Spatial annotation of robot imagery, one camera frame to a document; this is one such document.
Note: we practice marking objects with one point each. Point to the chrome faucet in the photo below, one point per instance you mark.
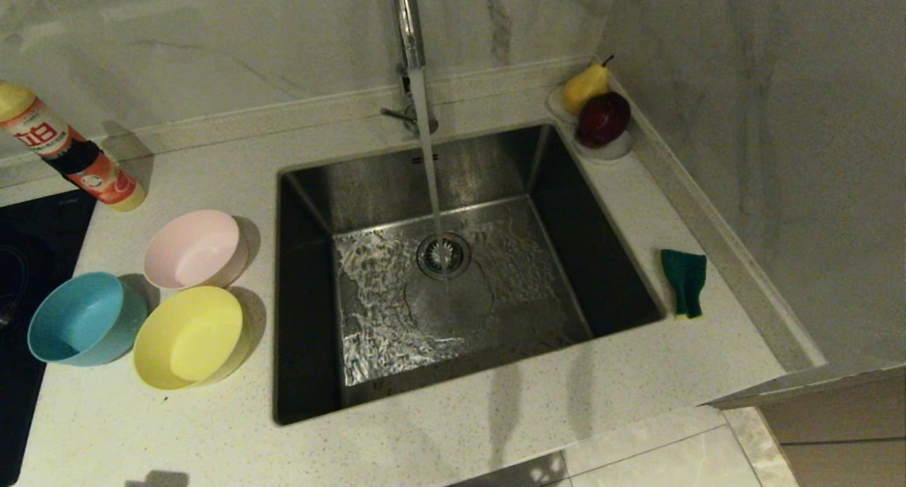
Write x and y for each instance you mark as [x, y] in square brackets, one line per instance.
[409, 27]

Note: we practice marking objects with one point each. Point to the green and yellow sponge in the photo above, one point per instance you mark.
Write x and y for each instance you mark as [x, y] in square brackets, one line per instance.
[683, 278]

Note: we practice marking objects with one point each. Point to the blue plastic bowl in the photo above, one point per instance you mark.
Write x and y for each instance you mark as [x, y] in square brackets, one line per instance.
[78, 324]

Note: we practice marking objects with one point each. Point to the orange yellow detergent bottle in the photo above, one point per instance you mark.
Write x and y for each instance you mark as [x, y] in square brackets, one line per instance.
[49, 136]

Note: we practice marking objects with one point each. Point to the stainless steel sink basin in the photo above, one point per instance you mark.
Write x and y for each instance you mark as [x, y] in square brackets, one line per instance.
[531, 310]

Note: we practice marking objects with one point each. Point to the round metal drain strainer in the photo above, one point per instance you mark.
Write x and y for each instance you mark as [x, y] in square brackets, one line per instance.
[458, 255]

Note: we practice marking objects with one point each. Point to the small white dish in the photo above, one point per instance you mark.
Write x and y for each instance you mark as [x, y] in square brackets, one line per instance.
[556, 105]
[616, 152]

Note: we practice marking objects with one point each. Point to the dark red apple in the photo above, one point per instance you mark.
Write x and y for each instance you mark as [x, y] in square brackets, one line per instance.
[603, 119]

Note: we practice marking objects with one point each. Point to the yellow pear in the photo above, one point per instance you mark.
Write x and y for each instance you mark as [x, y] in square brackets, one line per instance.
[584, 89]

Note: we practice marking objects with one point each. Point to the pink plastic bowl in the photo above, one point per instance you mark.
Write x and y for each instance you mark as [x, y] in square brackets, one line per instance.
[195, 250]

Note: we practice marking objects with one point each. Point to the yellow plastic bowl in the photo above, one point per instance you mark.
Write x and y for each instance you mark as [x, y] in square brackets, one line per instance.
[185, 338]

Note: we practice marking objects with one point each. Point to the black glass cooktop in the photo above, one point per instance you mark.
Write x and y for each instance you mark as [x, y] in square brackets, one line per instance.
[35, 225]

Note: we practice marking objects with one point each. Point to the light wood cabinet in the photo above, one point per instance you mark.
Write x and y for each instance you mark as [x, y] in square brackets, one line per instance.
[849, 430]

